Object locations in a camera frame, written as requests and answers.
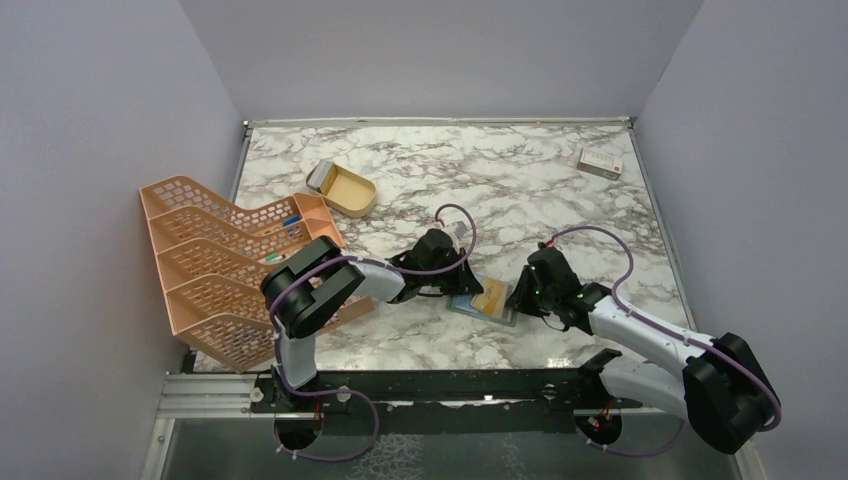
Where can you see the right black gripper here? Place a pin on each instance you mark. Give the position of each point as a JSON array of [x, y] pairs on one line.
[[518, 299]]

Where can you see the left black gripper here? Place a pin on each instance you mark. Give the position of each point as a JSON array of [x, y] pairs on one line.
[[464, 282]]

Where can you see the green card holder wallet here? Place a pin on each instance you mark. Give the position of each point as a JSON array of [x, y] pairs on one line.
[[461, 304]]

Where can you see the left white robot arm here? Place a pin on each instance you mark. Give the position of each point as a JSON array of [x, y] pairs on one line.
[[311, 286]]

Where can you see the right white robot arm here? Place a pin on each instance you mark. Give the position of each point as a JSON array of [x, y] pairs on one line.
[[716, 386]]

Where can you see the tan oval card tray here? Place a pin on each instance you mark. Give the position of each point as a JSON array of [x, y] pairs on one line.
[[351, 194]]

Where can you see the silver card stack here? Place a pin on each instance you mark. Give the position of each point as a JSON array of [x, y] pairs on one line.
[[322, 177]]

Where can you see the white red small box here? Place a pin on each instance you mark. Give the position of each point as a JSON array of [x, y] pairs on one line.
[[600, 164]]

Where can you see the peach plastic file organizer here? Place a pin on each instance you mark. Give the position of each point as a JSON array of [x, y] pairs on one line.
[[211, 256]]

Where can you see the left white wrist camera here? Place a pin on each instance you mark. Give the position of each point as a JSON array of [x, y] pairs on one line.
[[457, 230]]

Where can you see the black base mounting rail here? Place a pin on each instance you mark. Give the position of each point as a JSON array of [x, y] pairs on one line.
[[432, 402]]

